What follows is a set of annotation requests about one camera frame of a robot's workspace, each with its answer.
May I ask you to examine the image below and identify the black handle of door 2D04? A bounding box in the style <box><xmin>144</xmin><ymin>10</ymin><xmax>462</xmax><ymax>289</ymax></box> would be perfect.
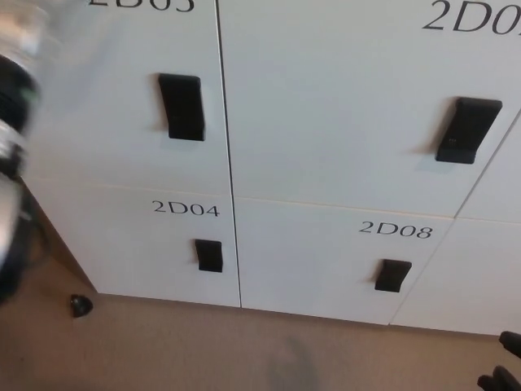
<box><xmin>194</xmin><ymin>239</ymin><xmax>224</xmax><ymax>272</ymax></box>

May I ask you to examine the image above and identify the black handle of door 2D03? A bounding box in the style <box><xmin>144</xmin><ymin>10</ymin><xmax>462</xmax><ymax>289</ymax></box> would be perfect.
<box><xmin>157</xmin><ymin>72</ymin><xmax>206</xmax><ymax>143</ymax></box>

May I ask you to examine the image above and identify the white locker door 2D03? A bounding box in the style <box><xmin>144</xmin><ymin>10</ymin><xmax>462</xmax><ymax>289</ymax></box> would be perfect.
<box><xmin>24</xmin><ymin>0</ymin><xmax>234</xmax><ymax>201</ymax></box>

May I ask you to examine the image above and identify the black floor door stopper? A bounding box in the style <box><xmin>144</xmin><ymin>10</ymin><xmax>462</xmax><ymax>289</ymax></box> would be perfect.
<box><xmin>68</xmin><ymin>293</ymin><xmax>96</xmax><ymax>320</ymax></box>

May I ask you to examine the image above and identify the white locker cabinet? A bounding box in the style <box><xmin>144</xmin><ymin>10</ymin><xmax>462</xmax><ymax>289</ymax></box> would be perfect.
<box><xmin>22</xmin><ymin>0</ymin><xmax>521</xmax><ymax>339</ymax></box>

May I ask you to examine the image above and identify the black handle of door 2D08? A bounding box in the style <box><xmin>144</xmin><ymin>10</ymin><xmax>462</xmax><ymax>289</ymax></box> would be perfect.
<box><xmin>374</xmin><ymin>258</ymin><xmax>413</xmax><ymax>294</ymax></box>

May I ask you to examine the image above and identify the plain white locker door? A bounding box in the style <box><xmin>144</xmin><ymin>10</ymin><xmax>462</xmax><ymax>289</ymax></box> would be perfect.
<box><xmin>389</xmin><ymin>217</ymin><xmax>521</xmax><ymax>339</ymax></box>
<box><xmin>454</xmin><ymin>103</ymin><xmax>521</xmax><ymax>226</ymax></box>

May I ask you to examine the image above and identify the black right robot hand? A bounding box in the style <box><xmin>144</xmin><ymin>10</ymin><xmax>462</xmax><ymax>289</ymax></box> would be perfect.
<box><xmin>476</xmin><ymin>330</ymin><xmax>521</xmax><ymax>391</ymax></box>

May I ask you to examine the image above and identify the white locker door 2D07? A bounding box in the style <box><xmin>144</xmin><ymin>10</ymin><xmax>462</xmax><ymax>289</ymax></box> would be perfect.
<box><xmin>215</xmin><ymin>0</ymin><xmax>521</xmax><ymax>219</ymax></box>

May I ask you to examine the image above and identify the white locker door 2D04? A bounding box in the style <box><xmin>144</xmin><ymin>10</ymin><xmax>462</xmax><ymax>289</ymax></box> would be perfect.
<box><xmin>24</xmin><ymin>178</ymin><xmax>243</xmax><ymax>309</ymax></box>

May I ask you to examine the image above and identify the white locker door 2D08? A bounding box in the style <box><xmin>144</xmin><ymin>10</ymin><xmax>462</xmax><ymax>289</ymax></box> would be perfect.
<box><xmin>234</xmin><ymin>197</ymin><xmax>455</xmax><ymax>327</ymax></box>

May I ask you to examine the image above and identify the black handle of door 2D07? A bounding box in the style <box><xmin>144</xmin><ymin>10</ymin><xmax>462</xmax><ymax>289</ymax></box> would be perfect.
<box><xmin>434</xmin><ymin>96</ymin><xmax>504</xmax><ymax>165</ymax></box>

